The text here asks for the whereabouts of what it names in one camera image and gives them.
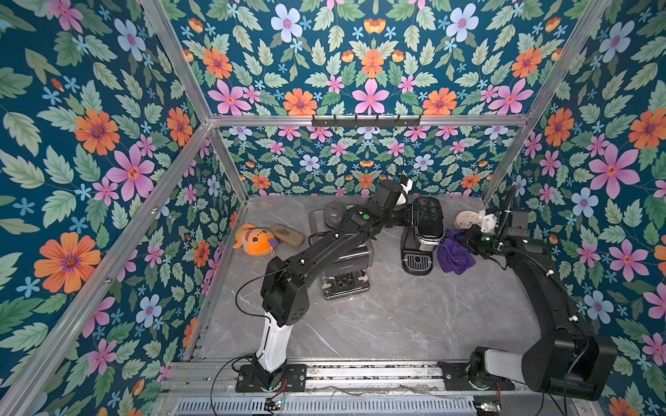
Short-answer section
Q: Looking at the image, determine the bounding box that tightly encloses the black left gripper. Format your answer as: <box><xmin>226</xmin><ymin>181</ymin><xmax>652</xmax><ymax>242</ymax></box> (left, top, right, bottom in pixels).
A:
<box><xmin>375</xmin><ymin>203</ymin><xmax>427</xmax><ymax>229</ymax></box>

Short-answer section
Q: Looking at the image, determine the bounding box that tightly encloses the black capsule coffee machine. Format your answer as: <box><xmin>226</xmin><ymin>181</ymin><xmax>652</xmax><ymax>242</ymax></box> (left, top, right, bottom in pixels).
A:
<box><xmin>401</xmin><ymin>197</ymin><xmax>445</xmax><ymax>276</ymax></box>

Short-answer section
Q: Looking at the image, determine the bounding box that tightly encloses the purple microfiber cloth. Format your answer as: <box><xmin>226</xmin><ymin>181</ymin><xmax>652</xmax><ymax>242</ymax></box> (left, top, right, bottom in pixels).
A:
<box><xmin>436</xmin><ymin>229</ymin><xmax>476</xmax><ymax>275</ymax></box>

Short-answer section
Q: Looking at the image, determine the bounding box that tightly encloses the silver espresso coffee machine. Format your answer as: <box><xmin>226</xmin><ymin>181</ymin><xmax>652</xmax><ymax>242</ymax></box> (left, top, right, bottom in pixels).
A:
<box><xmin>308</xmin><ymin>201</ymin><xmax>374</xmax><ymax>300</ymax></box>

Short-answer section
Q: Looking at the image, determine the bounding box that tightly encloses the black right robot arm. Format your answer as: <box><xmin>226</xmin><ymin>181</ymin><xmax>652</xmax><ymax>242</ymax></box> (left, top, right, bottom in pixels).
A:
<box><xmin>461</xmin><ymin>187</ymin><xmax>617</xmax><ymax>401</ymax></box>

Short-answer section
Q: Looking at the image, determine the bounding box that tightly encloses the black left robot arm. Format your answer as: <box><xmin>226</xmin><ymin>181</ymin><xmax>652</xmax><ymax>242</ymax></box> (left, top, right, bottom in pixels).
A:
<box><xmin>251</xmin><ymin>175</ymin><xmax>413</xmax><ymax>391</ymax></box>

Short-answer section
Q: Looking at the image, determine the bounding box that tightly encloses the pink round alarm clock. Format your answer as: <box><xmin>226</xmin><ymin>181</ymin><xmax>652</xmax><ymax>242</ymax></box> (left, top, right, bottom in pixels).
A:
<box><xmin>454</xmin><ymin>211</ymin><xmax>482</xmax><ymax>230</ymax></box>

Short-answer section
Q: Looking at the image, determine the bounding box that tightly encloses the orange plush toy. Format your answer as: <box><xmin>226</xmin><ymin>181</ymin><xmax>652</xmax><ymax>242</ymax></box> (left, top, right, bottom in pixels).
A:
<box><xmin>233</xmin><ymin>224</ymin><xmax>279</xmax><ymax>257</ymax></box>

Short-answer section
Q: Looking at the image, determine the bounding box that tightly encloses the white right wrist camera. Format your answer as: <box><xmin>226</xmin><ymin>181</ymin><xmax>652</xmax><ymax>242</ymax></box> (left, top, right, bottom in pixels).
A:
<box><xmin>479</xmin><ymin>210</ymin><xmax>499</xmax><ymax>235</ymax></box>

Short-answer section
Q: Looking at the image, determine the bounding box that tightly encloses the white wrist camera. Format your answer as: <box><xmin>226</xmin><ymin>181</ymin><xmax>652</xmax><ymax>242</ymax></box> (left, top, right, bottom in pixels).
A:
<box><xmin>398</xmin><ymin>174</ymin><xmax>414</xmax><ymax>205</ymax></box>
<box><xmin>479</xmin><ymin>210</ymin><xmax>499</xmax><ymax>235</ymax></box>

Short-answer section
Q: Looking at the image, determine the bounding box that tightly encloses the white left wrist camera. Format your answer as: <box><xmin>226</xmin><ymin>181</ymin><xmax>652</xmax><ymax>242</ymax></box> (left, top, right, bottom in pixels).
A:
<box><xmin>398</xmin><ymin>174</ymin><xmax>414</xmax><ymax>205</ymax></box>

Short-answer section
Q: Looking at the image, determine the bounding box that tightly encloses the black hook rail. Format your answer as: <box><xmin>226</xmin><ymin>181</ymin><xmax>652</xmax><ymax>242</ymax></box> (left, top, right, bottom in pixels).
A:
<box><xmin>310</xmin><ymin>114</ymin><xmax>421</xmax><ymax>129</ymax></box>

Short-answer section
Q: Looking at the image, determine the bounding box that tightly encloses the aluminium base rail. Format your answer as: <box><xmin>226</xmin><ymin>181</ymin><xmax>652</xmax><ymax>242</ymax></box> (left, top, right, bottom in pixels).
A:
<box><xmin>152</xmin><ymin>360</ymin><xmax>604</xmax><ymax>415</ymax></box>

